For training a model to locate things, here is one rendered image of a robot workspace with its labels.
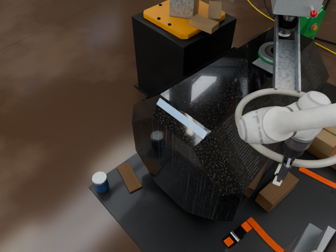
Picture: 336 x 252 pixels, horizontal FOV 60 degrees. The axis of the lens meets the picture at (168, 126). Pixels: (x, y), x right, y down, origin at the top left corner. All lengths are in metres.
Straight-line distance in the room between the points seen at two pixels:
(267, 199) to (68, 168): 1.48
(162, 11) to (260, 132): 1.75
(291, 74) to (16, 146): 2.13
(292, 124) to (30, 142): 2.22
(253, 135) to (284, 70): 0.79
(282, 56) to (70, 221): 1.68
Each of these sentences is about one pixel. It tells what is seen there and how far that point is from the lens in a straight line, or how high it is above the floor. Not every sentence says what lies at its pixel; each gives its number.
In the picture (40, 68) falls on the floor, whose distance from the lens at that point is 3.42.
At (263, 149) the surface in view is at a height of 1.00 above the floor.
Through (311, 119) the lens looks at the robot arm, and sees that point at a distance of 0.82.
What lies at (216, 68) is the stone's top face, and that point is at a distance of 1.73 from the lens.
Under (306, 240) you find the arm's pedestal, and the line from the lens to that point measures 1.29.
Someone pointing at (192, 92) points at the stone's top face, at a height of 0.87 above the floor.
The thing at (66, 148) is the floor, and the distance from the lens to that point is 2.53.
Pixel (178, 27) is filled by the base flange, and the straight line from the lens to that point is 2.26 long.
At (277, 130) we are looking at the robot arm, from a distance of 0.88.
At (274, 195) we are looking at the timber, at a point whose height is 0.13.
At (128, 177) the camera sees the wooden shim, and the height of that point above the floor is 0.03.
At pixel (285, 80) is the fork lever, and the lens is 1.61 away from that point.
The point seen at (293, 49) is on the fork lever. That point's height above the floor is 1.01.
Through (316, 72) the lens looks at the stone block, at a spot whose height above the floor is 0.74.
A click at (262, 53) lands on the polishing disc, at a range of 1.87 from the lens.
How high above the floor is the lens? 1.91
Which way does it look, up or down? 49 degrees down
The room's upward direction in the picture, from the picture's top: straight up
